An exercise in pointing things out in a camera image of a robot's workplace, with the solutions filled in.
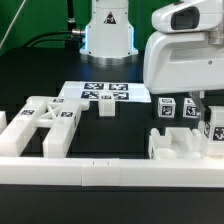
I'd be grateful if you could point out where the white chair seat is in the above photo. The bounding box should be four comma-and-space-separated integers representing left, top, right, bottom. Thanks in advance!
148, 127, 202, 160

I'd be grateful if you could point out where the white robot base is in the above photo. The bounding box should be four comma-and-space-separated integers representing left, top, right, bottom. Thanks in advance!
80, 0, 138, 65

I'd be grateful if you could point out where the white obstacle fence wall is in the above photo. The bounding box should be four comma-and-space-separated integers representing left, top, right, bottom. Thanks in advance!
0, 156, 224, 188

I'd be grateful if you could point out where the black cable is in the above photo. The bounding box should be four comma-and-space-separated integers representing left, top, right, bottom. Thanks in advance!
23, 29, 86, 48

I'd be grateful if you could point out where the white chair back frame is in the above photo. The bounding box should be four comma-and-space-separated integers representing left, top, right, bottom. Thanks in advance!
0, 96, 90, 158

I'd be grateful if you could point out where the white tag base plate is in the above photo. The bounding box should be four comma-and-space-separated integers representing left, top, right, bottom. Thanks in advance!
59, 81, 151, 103

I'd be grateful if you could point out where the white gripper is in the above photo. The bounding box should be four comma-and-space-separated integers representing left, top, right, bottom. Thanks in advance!
143, 32, 224, 115

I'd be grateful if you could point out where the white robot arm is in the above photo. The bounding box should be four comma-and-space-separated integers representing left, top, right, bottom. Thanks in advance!
143, 31, 224, 94

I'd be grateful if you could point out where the white chair nut peg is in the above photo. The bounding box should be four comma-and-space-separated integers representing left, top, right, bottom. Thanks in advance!
98, 94, 115, 117

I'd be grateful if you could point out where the white part at left edge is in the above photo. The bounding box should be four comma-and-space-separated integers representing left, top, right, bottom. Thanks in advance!
0, 111, 7, 134

